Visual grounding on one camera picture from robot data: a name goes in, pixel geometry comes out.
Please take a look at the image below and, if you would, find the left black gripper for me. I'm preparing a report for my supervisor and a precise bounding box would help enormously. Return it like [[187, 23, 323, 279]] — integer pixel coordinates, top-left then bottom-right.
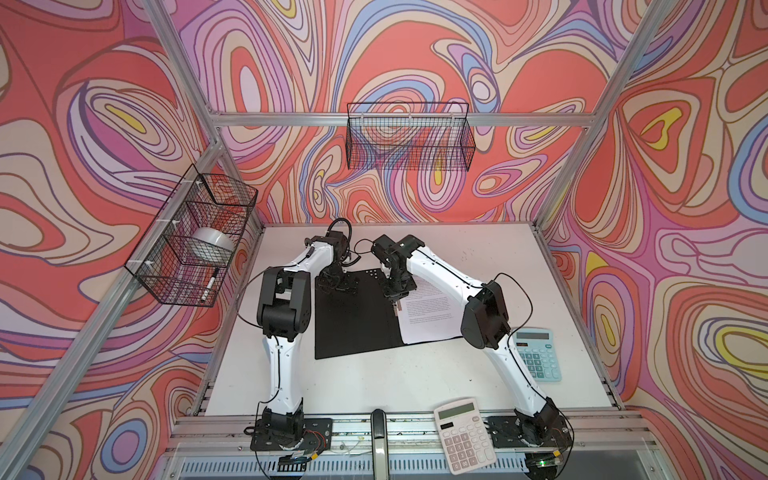
[[317, 266, 361, 295]]

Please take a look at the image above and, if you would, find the blue clip folder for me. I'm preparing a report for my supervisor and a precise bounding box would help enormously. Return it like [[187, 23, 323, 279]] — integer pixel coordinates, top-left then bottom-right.
[[314, 269, 408, 360]]

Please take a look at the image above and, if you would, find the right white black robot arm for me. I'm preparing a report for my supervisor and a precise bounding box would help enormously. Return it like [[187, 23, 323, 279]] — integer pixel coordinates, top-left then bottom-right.
[[371, 235, 564, 446]]

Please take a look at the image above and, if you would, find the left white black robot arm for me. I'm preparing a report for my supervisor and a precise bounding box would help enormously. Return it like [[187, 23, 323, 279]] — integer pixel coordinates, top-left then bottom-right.
[[257, 229, 353, 441]]

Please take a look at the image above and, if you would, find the black white marker pen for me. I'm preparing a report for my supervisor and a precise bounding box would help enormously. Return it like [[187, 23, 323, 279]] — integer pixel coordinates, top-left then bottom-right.
[[200, 268, 219, 304]]

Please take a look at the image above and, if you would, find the teal calculator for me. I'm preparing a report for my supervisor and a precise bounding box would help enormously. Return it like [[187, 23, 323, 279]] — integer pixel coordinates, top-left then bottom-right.
[[512, 328, 562, 383]]

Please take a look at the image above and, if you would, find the white desktop calculator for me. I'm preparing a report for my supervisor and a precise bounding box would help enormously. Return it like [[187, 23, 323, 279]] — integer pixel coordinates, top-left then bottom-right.
[[433, 397, 497, 475]]

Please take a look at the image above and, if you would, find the black wire basket back wall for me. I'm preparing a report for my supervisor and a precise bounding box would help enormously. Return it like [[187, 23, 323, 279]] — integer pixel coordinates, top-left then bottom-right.
[[345, 100, 476, 172]]

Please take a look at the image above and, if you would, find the black wire basket wall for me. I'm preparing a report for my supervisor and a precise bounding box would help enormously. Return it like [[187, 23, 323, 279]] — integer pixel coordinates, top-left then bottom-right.
[[345, 100, 476, 172], [124, 166, 258, 307]]

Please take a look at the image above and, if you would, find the black wire basket left wall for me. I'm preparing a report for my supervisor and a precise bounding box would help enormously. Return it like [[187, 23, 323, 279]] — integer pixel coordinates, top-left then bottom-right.
[[124, 166, 258, 307]]

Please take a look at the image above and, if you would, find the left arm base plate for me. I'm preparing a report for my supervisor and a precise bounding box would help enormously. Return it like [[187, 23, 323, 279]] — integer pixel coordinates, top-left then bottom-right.
[[243, 417, 333, 453]]

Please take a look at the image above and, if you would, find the black centre post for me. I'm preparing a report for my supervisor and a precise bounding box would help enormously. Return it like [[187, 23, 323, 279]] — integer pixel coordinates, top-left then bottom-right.
[[370, 409, 390, 480]]

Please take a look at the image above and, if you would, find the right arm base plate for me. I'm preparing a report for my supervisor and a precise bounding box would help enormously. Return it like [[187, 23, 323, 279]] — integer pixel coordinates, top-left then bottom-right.
[[485, 414, 574, 451]]

